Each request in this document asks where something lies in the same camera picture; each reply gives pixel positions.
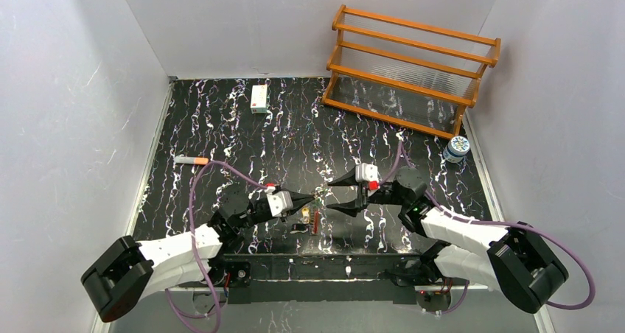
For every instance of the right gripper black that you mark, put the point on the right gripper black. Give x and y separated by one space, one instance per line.
361 191

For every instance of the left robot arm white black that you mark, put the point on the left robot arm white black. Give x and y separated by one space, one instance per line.
131 270

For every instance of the white blue round jar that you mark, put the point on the white blue round jar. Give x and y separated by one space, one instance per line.
456 149

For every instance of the orange wooden shelf rack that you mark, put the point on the orange wooden shelf rack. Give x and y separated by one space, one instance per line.
406 73

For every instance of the white red small box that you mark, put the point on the white red small box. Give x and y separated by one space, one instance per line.
259 99

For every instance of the orange grey marker pen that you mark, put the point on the orange grey marker pen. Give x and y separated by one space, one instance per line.
188 160

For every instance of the aluminium frame rail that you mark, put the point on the aluminium frame rail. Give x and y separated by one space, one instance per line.
360 293

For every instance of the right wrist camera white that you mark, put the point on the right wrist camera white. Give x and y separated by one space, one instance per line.
368 174

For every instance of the steel key organizer red handle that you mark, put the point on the steel key organizer red handle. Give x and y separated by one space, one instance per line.
314 211

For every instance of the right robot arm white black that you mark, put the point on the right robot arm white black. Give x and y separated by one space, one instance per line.
516 262

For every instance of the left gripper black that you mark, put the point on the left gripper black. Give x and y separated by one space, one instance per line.
293 209

